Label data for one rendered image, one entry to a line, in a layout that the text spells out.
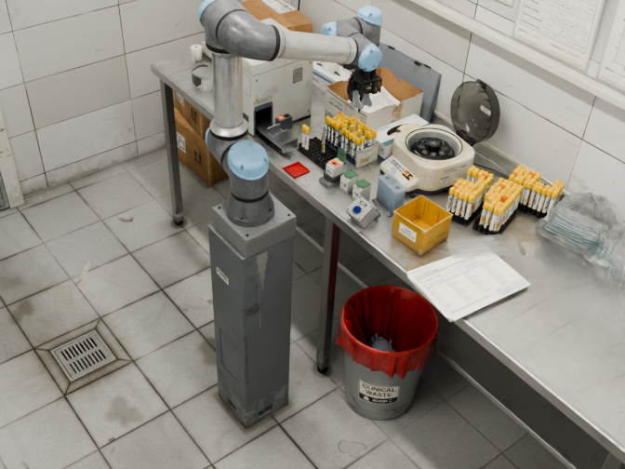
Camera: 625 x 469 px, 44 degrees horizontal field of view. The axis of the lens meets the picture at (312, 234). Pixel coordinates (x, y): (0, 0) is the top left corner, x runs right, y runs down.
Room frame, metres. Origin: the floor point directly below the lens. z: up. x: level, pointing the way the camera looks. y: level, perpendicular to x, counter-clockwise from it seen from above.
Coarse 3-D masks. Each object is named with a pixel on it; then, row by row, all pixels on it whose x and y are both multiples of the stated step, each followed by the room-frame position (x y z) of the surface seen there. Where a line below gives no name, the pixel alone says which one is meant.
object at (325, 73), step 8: (320, 64) 2.90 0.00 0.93; (328, 64) 2.86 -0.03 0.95; (336, 64) 2.82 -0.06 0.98; (312, 72) 2.83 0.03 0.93; (320, 72) 2.83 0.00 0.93; (328, 72) 2.85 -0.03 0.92; (336, 72) 2.84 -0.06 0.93; (344, 72) 2.84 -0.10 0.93; (312, 80) 2.83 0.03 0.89; (320, 80) 2.80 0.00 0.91; (328, 80) 2.77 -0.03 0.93; (336, 80) 2.77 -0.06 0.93; (344, 80) 2.77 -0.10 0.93
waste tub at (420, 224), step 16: (400, 208) 1.90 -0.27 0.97; (416, 208) 1.96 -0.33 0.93; (432, 208) 1.94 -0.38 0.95; (400, 224) 1.86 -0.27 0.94; (416, 224) 1.94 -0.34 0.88; (432, 224) 1.93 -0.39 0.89; (448, 224) 1.88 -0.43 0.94; (400, 240) 1.86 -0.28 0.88; (416, 240) 1.81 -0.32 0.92; (432, 240) 1.83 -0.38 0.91
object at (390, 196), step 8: (384, 176) 2.07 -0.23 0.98; (384, 184) 2.04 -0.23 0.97; (392, 184) 2.03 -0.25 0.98; (400, 184) 2.03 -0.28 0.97; (384, 192) 2.03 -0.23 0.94; (392, 192) 2.00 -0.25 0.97; (400, 192) 1.99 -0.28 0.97; (376, 200) 2.05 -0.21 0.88; (384, 200) 2.03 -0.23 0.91; (392, 200) 1.99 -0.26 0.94; (400, 200) 2.00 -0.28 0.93; (384, 208) 2.01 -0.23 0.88; (392, 208) 1.99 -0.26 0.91
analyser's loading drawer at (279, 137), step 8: (264, 120) 2.47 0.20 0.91; (256, 128) 2.42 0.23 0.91; (264, 128) 2.41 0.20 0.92; (272, 128) 2.38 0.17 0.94; (280, 128) 2.40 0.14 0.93; (272, 136) 2.35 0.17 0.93; (280, 136) 2.35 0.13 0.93; (288, 136) 2.37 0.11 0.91; (280, 144) 2.31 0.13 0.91; (288, 144) 2.30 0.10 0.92; (296, 144) 2.33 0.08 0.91
